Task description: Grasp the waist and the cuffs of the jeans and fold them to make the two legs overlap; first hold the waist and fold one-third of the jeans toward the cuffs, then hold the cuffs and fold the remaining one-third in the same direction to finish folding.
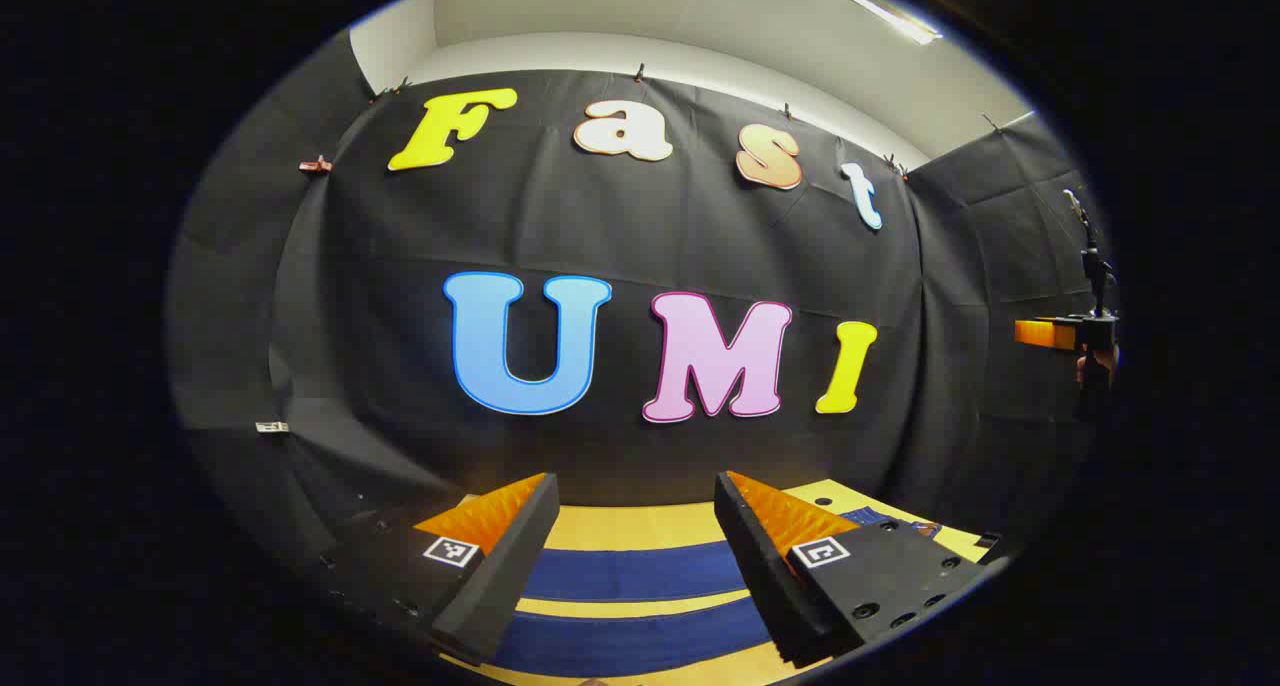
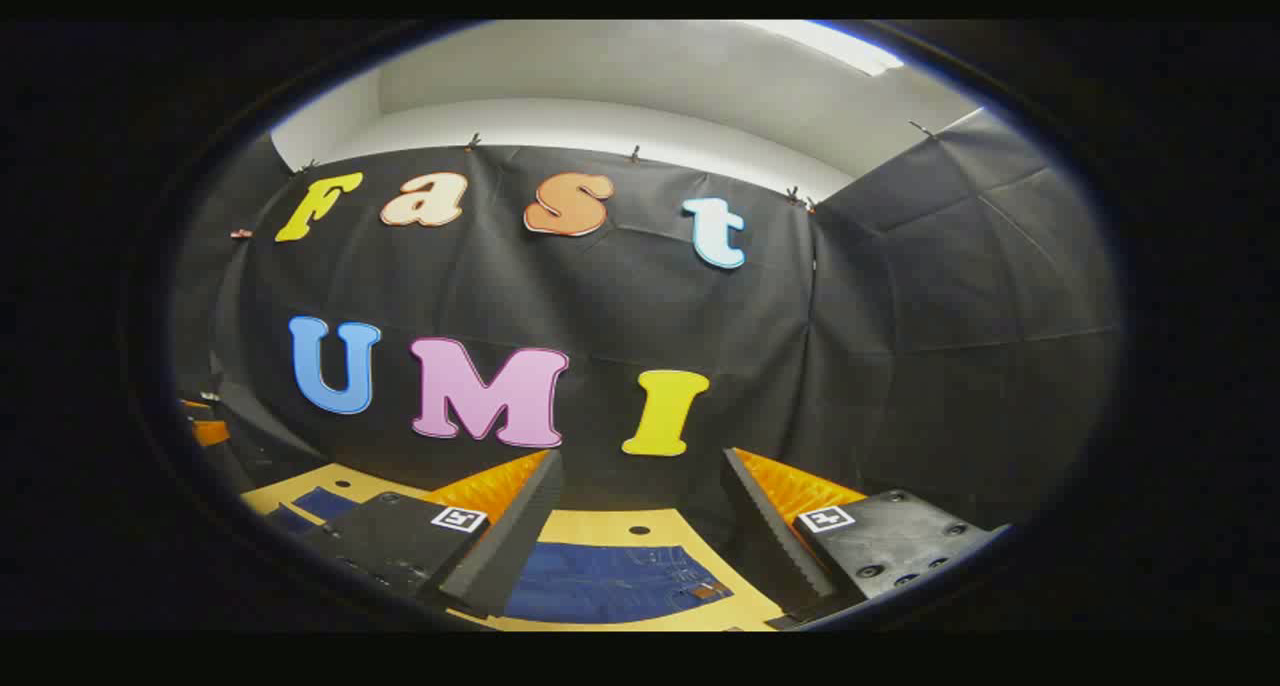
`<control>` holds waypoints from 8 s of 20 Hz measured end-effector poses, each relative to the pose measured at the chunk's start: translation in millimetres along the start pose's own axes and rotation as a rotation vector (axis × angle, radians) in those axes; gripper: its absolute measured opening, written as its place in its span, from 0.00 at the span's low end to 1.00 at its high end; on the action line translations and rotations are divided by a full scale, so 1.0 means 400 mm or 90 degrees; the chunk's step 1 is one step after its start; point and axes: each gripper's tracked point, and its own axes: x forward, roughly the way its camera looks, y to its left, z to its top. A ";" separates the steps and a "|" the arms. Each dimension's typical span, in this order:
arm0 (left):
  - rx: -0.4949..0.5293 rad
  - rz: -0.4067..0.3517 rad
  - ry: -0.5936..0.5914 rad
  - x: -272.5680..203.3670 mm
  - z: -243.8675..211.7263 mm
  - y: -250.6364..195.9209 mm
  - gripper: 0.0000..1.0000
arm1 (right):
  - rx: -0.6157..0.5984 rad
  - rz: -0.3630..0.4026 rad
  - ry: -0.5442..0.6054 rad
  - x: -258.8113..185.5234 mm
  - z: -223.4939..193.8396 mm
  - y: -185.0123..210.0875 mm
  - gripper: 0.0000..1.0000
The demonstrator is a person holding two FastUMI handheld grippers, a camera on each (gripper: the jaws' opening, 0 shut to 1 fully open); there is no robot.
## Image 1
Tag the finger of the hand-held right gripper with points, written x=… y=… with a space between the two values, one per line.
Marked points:
x=1040 y=333

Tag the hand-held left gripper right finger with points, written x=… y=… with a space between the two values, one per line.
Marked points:
x=765 y=586

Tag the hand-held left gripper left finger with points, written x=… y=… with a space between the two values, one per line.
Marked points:
x=510 y=576

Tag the blue denim jeans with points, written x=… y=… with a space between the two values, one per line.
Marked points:
x=630 y=571

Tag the small white tag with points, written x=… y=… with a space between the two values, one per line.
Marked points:
x=272 y=427

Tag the ceiling light strip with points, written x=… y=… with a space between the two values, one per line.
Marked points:
x=880 y=14

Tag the black backdrop cloth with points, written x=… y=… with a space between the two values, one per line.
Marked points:
x=650 y=226

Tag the row of backdrop clips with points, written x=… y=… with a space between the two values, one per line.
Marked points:
x=315 y=165

